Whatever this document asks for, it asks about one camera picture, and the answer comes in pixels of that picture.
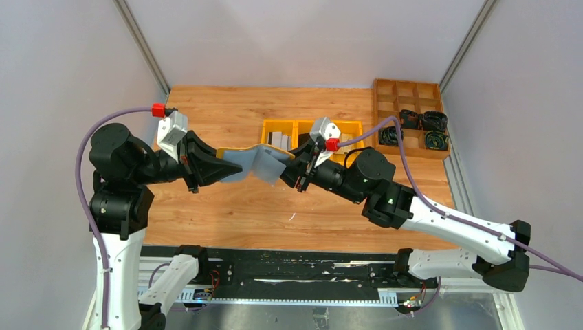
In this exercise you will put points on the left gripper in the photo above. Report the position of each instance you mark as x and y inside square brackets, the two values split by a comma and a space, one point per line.
[188, 163]

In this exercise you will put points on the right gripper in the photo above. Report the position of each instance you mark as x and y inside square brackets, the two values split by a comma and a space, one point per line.
[305, 168]

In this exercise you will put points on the grey credit card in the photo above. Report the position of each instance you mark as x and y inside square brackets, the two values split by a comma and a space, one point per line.
[268, 165]

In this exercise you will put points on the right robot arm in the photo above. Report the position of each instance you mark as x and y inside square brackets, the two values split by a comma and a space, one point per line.
[493, 252]

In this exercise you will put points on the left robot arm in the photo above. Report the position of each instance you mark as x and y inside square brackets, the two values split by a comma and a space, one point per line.
[125, 167]

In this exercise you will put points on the grey cards in left bin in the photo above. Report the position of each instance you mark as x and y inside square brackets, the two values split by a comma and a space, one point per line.
[279, 140]

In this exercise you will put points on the grey cards in bin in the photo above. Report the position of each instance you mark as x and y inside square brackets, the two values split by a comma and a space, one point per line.
[279, 140]
[344, 137]

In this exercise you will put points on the grey cards in right bin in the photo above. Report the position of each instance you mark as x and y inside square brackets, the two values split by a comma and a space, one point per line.
[344, 137]

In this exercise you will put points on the yellow three-compartment bin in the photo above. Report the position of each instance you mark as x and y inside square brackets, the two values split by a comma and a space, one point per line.
[295, 127]

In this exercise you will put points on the wooden compartment tray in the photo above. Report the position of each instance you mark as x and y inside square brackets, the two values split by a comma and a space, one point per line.
[419, 109]

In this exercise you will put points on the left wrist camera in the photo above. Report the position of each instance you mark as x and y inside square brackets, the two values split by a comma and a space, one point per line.
[171, 130]

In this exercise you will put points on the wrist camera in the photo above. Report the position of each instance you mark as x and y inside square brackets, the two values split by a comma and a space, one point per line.
[171, 130]
[326, 136]

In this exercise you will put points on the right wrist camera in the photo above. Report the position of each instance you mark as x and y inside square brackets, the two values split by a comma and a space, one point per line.
[326, 136]

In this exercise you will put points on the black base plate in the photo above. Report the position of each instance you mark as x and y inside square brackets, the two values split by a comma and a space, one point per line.
[285, 277]

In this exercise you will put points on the aluminium frame rail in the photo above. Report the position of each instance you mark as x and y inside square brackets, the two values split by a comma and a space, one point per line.
[140, 284]

